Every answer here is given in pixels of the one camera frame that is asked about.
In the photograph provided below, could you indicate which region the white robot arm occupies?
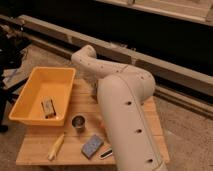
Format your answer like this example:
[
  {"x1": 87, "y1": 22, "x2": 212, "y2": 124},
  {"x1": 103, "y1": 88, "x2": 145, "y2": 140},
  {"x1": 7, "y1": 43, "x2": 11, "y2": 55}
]
[{"x1": 71, "y1": 45, "x2": 168, "y2": 171}]

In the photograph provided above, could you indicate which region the metal cup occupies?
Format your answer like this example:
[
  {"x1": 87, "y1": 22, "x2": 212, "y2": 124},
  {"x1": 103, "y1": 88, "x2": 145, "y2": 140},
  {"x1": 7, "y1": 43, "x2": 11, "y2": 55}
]
[{"x1": 72, "y1": 115, "x2": 86, "y2": 133}]

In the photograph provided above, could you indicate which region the wooden table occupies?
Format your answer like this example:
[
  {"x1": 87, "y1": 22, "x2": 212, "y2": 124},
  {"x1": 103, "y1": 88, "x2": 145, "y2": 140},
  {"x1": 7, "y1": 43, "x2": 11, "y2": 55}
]
[{"x1": 15, "y1": 78, "x2": 170, "y2": 167}]

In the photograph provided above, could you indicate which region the wooden block in bin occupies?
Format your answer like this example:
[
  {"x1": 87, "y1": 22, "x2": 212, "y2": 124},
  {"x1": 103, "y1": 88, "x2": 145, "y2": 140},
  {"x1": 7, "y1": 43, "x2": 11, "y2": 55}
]
[{"x1": 41, "y1": 98, "x2": 56, "y2": 118}]

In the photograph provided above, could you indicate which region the blue grey sponge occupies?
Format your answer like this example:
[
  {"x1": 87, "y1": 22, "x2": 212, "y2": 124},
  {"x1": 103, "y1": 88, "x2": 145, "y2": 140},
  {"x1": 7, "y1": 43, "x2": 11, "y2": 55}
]
[{"x1": 81, "y1": 135, "x2": 104, "y2": 159}]

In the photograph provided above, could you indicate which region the yellow plastic bin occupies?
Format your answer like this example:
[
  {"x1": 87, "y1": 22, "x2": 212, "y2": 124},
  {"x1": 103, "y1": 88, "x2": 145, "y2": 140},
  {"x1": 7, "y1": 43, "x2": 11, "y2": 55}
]
[{"x1": 9, "y1": 67, "x2": 76, "y2": 126}]

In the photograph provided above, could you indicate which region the white dish brush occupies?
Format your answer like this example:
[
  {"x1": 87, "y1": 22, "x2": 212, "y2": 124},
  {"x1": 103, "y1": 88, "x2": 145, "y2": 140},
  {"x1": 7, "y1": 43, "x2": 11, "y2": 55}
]
[{"x1": 99, "y1": 148, "x2": 113, "y2": 160}]

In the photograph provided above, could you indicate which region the black tripod stand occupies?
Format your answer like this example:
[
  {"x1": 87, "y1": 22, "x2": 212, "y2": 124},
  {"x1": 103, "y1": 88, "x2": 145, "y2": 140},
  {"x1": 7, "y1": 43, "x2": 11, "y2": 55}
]
[{"x1": 0, "y1": 26, "x2": 27, "y2": 133}]

